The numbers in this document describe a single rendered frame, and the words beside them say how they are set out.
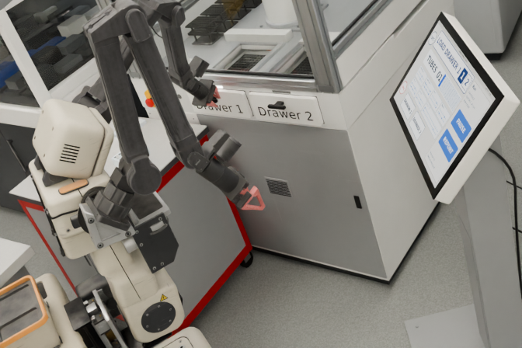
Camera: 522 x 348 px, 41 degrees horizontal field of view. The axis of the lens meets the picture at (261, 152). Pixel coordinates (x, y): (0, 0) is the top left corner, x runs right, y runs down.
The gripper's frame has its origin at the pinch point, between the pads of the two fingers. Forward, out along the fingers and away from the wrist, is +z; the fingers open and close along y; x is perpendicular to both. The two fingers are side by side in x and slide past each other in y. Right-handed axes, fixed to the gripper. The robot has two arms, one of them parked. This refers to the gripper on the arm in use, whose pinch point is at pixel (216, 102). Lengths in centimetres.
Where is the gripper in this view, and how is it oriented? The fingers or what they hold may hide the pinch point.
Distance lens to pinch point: 261.4
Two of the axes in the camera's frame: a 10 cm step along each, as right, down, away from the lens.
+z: 5.3, 3.3, 7.8
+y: 2.8, -9.4, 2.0
